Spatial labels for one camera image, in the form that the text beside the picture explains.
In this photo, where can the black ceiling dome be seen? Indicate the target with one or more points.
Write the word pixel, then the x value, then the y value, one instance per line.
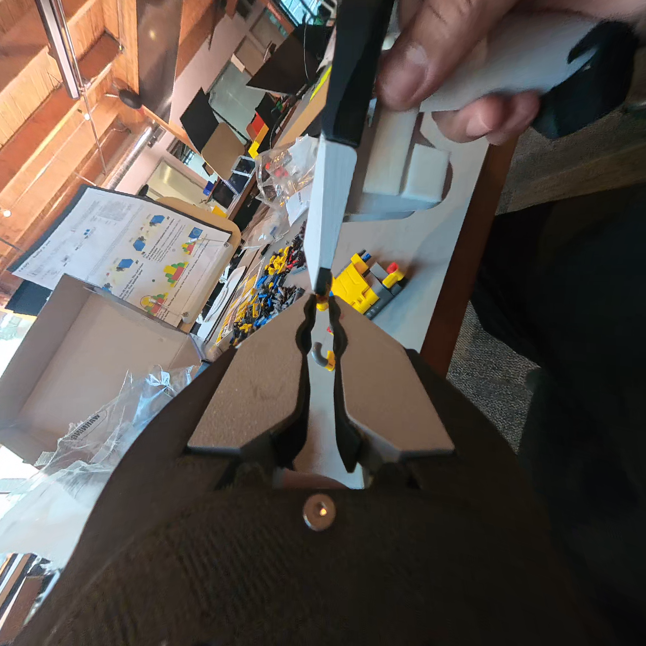
pixel 131 98

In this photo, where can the small clear plastic bag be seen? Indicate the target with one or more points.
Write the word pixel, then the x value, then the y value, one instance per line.
pixel 267 227

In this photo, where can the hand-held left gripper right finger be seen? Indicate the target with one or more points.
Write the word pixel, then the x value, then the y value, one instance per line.
pixel 393 398

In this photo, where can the coloured storage bins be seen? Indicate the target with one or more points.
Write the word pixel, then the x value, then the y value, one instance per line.
pixel 258 134

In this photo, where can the brown chair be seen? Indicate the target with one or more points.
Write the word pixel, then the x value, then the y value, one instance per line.
pixel 222 151

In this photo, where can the hanging light rail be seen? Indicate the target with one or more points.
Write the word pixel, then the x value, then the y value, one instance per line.
pixel 60 50

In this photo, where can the dark ceiling panel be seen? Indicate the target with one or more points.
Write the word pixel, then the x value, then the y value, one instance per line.
pixel 159 60

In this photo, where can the metal ventilation duct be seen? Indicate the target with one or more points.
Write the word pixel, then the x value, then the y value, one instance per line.
pixel 131 156

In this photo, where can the person's right hand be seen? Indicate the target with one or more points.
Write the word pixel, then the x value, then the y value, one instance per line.
pixel 429 50

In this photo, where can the crumpled clear plastic bags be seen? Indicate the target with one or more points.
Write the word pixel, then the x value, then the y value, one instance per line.
pixel 91 444

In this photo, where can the black panel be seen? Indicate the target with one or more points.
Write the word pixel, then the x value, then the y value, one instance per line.
pixel 199 121

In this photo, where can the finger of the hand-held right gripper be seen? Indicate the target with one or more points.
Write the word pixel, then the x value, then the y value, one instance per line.
pixel 330 202

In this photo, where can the long wooden-edged desk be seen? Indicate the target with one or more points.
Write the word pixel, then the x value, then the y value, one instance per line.
pixel 303 118

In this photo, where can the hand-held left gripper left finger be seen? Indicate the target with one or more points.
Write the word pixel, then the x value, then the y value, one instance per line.
pixel 252 393

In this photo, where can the printed building-blocks poster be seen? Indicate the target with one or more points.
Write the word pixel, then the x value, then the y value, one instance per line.
pixel 126 242

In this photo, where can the pile of small building pieces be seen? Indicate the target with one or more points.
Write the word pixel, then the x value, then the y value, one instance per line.
pixel 267 303

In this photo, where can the cardboard kit box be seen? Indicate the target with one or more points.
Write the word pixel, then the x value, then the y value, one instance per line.
pixel 101 353

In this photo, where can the white flat device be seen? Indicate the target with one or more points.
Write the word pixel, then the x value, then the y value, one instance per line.
pixel 222 298

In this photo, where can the yellow panel vehicle assembly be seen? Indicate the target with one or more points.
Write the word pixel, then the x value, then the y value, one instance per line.
pixel 358 287

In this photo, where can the white paper slip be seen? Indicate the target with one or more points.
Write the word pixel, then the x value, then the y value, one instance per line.
pixel 298 207

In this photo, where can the grey elbow with yellow connector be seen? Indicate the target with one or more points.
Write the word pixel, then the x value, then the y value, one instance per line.
pixel 323 301

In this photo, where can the black monitor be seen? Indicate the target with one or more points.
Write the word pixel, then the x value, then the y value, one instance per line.
pixel 287 65

